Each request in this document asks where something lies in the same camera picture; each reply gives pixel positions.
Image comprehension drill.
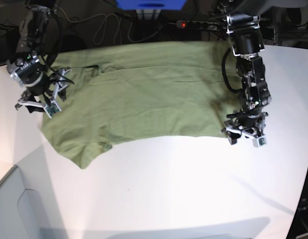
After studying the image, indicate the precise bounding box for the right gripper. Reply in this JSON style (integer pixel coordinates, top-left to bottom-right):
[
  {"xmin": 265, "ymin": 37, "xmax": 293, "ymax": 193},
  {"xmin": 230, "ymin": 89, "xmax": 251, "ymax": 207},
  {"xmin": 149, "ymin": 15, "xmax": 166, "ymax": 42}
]
[{"xmin": 6, "ymin": 56, "xmax": 72, "ymax": 114}]

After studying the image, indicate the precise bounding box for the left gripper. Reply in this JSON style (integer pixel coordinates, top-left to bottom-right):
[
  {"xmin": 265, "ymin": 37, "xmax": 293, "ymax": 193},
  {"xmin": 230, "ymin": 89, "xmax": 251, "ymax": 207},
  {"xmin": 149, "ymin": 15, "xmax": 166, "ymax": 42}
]
[{"xmin": 221, "ymin": 110, "xmax": 268, "ymax": 145}]

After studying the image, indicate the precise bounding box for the green T-shirt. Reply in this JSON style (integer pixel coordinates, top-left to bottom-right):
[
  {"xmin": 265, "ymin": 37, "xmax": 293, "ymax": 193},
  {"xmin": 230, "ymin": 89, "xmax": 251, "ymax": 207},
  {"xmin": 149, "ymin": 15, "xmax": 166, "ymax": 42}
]
[{"xmin": 40, "ymin": 41, "xmax": 240, "ymax": 169}]

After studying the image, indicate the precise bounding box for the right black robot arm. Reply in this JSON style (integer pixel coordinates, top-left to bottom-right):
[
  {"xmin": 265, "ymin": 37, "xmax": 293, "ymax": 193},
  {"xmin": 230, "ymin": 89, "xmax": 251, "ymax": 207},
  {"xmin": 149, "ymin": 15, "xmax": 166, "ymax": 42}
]
[{"xmin": 6, "ymin": 0, "xmax": 72, "ymax": 118}]

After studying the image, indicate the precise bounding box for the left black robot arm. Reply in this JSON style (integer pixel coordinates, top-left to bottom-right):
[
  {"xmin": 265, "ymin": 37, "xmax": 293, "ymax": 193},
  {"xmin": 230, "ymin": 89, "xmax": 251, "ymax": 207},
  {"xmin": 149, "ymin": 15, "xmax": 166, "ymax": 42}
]
[{"xmin": 219, "ymin": 0, "xmax": 272, "ymax": 148}]

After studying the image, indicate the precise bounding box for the blue plastic box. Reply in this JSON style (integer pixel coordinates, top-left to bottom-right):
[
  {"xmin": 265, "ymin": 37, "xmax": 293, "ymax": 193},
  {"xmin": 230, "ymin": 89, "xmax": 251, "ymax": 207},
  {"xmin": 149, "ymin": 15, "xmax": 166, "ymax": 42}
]
[{"xmin": 116, "ymin": 0, "xmax": 186, "ymax": 10}]

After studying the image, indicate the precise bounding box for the white power strip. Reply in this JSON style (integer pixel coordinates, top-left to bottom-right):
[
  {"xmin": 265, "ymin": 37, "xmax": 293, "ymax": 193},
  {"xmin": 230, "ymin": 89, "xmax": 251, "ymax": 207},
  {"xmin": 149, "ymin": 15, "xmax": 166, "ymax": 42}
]
[{"xmin": 176, "ymin": 20, "xmax": 224, "ymax": 31}]

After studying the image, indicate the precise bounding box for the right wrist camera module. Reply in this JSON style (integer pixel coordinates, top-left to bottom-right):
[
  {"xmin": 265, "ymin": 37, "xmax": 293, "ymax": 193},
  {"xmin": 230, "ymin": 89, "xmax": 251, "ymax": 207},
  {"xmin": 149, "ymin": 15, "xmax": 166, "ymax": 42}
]
[{"xmin": 43, "ymin": 100, "xmax": 62, "ymax": 119}]

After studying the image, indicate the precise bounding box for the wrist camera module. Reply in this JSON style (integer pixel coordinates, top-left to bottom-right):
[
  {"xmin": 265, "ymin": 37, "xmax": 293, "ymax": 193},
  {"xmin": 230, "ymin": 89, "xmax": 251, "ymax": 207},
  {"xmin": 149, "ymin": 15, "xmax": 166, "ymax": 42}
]
[
  {"xmin": 43, "ymin": 100, "xmax": 62, "ymax": 119},
  {"xmin": 252, "ymin": 135, "xmax": 267, "ymax": 148}
]

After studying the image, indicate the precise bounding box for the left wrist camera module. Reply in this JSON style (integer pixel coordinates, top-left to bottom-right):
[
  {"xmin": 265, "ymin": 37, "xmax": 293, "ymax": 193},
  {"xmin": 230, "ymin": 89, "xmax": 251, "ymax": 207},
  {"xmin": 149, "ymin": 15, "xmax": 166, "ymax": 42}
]
[{"xmin": 252, "ymin": 135, "xmax": 267, "ymax": 148}]

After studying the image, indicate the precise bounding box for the grey cable on floor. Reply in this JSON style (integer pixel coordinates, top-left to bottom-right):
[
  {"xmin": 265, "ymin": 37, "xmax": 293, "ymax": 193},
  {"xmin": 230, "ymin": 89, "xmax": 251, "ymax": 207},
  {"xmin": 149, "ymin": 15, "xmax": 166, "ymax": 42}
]
[{"xmin": 59, "ymin": 4, "xmax": 167, "ymax": 45}]

